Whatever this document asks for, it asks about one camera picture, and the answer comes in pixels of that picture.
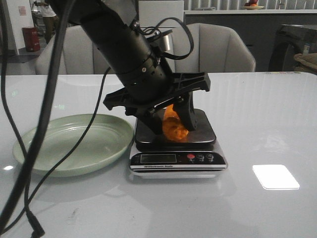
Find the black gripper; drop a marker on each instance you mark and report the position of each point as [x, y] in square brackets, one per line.
[148, 83]

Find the orange corn cob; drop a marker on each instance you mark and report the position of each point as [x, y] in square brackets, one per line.
[172, 126]

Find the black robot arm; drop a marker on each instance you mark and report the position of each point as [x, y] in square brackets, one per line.
[110, 24]

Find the black electronic kitchen scale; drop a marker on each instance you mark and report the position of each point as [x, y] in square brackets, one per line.
[198, 156]

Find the pale green plate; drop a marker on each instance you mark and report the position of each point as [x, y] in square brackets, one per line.
[81, 144]

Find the right grey upholstered chair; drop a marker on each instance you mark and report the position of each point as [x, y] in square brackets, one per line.
[216, 49]

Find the grey upholstered chair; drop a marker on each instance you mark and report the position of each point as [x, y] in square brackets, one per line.
[80, 55]
[216, 49]

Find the white drawer cabinet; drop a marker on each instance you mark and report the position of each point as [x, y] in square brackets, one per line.
[159, 15]

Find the left grey upholstered chair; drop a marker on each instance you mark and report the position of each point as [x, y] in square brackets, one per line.
[80, 55]

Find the dark grey counter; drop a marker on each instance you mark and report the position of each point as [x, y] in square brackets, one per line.
[257, 28]

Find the fruit bowl on counter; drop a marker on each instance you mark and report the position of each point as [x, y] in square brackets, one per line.
[252, 5]

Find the black appliance at right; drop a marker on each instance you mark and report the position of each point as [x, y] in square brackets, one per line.
[291, 39]

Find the tan folded cushion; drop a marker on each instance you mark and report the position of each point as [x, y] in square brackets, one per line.
[306, 63]

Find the person in background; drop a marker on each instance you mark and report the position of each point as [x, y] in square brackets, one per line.
[50, 19]

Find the red bin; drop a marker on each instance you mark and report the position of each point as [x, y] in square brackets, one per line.
[31, 39]

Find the pink wall notice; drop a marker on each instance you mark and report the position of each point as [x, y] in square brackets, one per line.
[22, 10]

